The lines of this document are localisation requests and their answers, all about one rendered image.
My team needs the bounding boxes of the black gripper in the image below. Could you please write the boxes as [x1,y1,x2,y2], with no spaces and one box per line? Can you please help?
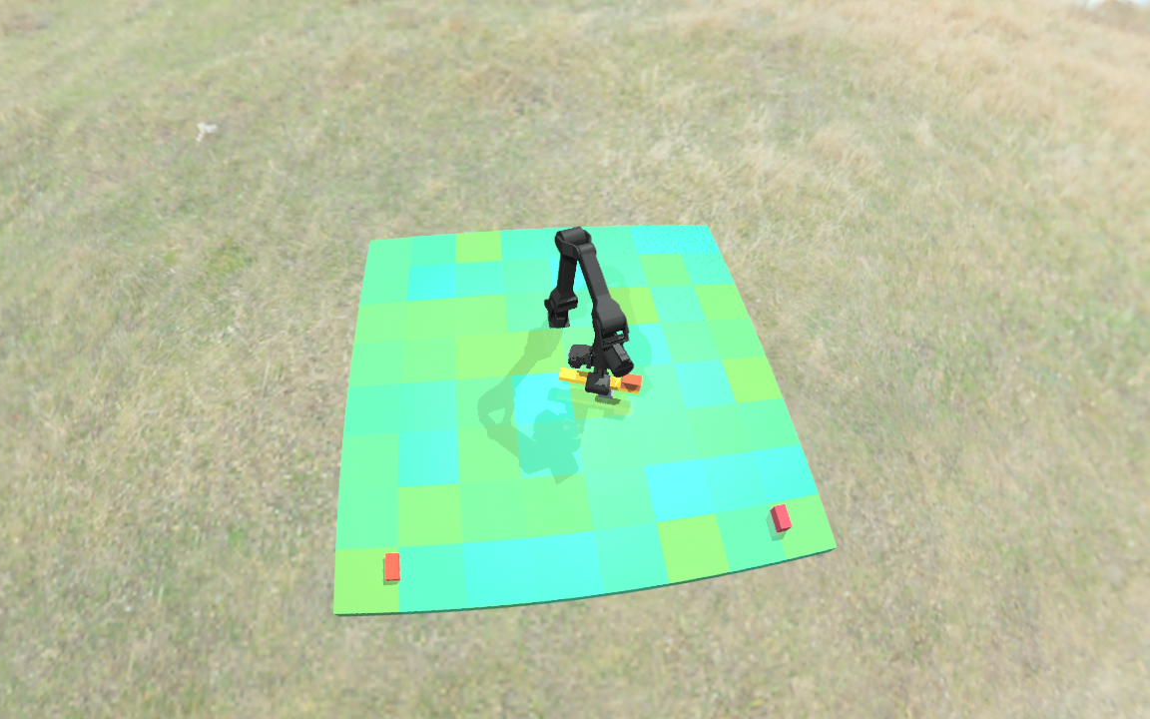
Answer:
[585,346,611,395]

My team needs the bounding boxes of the yellow bar with orange block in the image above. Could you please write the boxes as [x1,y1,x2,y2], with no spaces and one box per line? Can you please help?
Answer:
[558,367,643,393]

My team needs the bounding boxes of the orange rectangular block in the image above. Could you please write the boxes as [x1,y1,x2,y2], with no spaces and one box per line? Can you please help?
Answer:
[385,552,400,581]

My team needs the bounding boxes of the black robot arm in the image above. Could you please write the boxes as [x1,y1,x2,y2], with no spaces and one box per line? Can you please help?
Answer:
[543,227,634,377]

